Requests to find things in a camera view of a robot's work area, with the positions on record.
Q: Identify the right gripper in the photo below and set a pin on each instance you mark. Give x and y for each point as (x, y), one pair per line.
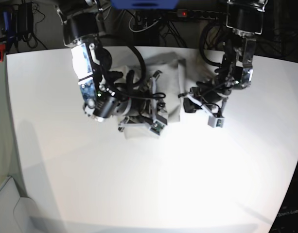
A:
(141, 106)

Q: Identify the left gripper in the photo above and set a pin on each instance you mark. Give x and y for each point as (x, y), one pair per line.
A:
(209, 101)

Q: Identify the grey t-shirt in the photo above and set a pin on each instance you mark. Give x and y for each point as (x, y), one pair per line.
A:
(173, 69)

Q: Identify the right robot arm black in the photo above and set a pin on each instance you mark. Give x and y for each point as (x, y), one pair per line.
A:
(105, 92)

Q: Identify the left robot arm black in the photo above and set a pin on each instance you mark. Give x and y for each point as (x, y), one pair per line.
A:
(243, 23)

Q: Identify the black power strip red light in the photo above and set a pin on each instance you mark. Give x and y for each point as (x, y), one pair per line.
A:
(200, 14)

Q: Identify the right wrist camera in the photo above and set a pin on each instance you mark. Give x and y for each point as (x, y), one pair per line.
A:
(158, 126)

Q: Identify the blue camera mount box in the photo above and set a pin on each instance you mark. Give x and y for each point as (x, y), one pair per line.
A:
(144, 4)

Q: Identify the blue handled tool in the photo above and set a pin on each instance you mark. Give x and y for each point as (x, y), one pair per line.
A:
(8, 25)

